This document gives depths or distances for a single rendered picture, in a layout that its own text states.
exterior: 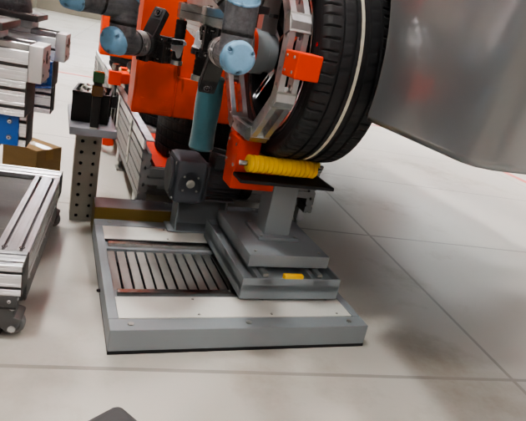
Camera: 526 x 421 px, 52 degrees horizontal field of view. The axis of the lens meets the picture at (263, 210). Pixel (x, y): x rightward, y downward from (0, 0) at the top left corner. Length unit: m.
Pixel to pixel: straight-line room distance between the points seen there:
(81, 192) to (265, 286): 0.98
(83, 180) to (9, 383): 1.09
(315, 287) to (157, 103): 0.94
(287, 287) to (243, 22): 0.92
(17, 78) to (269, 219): 0.93
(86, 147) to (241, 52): 1.23
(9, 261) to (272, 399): 0.79
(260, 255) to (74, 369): 0.67
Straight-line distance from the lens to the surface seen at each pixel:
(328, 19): 1.55
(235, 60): 1.23
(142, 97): 2.15
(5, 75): 1.50
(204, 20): 1.54
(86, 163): 2.35
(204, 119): 1.87
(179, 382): 1.53
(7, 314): 1.61
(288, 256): 1.82
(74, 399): 1.45
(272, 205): 1.89
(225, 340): 1.65
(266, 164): 1.72
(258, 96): 1.99
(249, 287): 1.76
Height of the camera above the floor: 0.93
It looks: 19 degrees down
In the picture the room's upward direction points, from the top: 12 degrees clockwise
